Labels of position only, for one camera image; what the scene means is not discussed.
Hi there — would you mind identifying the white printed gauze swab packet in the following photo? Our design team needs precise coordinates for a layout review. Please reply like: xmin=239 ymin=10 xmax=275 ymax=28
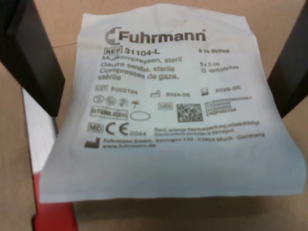
xmin=39 ymin=11 xmax=303 ymax=204

